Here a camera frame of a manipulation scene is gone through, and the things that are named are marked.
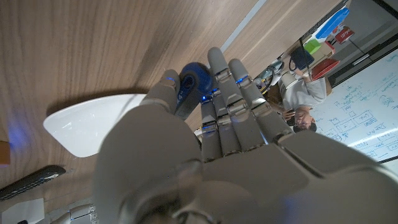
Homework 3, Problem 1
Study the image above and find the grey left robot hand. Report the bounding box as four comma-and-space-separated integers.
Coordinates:
93, 46, 398, 224

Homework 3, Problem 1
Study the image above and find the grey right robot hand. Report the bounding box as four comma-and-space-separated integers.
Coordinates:
49, 203, 99, 224

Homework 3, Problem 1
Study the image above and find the blue black handled screwdriver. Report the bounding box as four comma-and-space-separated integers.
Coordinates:
174, 62, 214, 121

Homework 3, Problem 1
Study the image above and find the black TV remote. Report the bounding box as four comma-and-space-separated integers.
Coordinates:
0, 164, 67, 202

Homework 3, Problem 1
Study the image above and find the white square plate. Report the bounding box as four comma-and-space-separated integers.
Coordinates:
42, 93, 147, 159

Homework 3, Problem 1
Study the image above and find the white paper cube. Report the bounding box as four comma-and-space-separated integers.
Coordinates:
0, 198, 45, 224

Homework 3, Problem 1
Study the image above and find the seated person in grey shirt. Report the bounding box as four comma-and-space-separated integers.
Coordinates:
264, 73, 332, 133

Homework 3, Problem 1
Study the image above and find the dark blue mug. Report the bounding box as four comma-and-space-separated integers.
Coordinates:
288, 46, 315, 72

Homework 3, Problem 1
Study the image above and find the red bowl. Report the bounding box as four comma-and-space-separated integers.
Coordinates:
310, 58, 341, 81

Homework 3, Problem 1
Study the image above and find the whiteboard with writing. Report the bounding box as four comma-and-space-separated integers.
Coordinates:
306, 46, 398, 162

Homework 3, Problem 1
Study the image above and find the beige small box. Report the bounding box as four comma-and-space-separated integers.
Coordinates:
310, 42, 336, 63

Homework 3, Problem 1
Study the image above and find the grey tape strip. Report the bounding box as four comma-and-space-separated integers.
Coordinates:
217, 0, 268, 54

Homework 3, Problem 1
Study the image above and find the blue flat plastic item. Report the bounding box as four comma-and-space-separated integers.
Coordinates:
315, 7, 351, 40

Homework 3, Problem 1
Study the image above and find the coiled black cable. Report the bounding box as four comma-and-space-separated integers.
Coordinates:
253, 60, 284, 94

